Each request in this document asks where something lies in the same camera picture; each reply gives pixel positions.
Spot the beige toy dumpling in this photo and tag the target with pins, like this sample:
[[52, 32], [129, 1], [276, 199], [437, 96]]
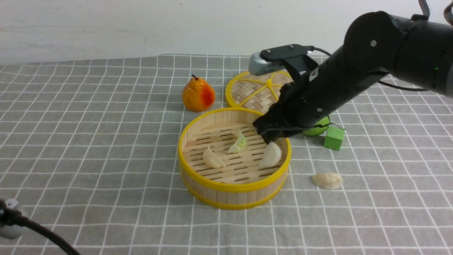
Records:
[[328, 180]]

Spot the cream toy dumpling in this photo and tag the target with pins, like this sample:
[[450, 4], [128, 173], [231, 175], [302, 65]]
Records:
[[211, 159]]

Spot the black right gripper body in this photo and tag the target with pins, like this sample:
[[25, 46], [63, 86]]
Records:
[[302, 103]]

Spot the pale green toy dumpling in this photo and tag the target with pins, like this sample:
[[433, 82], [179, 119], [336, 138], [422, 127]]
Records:
[[239, 145]]

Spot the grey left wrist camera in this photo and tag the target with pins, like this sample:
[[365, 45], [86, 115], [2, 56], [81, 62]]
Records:
[[9, 210]]

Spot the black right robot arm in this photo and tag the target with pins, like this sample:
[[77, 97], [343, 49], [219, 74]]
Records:
[[376, 44]]

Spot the bamboo steamer tray yellow rim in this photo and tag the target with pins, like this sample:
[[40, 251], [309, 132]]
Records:
[[240, 184]]

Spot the orange yellow toy pear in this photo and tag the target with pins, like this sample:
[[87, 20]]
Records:
[[198, 95]]

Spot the white toy dumpling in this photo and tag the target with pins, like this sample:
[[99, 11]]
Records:
[[271, 156]]

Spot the woven bamboo steamer lid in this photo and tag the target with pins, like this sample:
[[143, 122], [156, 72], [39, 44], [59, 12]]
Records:
[[256, 93]]

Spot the grey checked tablecloth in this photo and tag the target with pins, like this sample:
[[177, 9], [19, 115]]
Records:
[[88, 148]]

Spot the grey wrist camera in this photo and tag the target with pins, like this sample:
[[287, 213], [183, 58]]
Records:
[[9, 210], [293, 58]]

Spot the green toy watermelon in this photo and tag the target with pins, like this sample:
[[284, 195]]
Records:
[[319, 128]]

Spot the green foam cube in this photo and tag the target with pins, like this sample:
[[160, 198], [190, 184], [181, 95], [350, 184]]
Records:
[[334, 138]]

